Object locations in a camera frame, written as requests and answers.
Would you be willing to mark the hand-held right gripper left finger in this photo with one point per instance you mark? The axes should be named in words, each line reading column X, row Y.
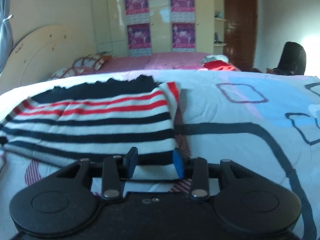
column 133, row 163

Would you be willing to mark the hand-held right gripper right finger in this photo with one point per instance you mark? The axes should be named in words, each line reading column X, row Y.
column 178, row 163

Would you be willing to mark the striped knit sweater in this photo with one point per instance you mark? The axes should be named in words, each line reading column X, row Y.
column 100, row 120

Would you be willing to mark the red and white clothes pile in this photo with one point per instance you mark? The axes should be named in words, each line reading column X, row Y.
column 217, row 65

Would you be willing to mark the light blue printed blanket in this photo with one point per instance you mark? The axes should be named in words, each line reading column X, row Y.
column 237, row 140

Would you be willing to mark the pink bed sheet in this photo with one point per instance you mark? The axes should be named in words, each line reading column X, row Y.
column 162, row 61

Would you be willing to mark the patterned pillow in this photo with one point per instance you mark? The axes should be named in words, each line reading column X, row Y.
column 91, row 61
column 66, row 73

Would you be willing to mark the cream wooden headboard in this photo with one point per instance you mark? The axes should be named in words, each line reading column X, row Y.
column 40, row 52

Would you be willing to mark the brown wooden door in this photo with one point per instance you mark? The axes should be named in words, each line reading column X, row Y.
column 240, row 25

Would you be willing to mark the corner shelf unit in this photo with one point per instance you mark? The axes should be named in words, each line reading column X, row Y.
column 219, row 17

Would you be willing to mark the black office chair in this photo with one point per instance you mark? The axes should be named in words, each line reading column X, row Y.
column 292, row 58

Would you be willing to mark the cream wardrobe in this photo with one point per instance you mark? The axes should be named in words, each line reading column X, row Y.
column 160, row 7

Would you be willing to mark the blue curtain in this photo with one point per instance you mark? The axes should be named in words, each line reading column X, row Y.
column 5, row 37

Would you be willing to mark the curtain tieback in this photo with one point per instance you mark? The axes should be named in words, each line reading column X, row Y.
column 6, row 18

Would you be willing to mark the purple wall poster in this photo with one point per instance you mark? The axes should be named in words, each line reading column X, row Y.
column 183, row 36
column 182, row 2
column 139, row 38
column 136, row 3

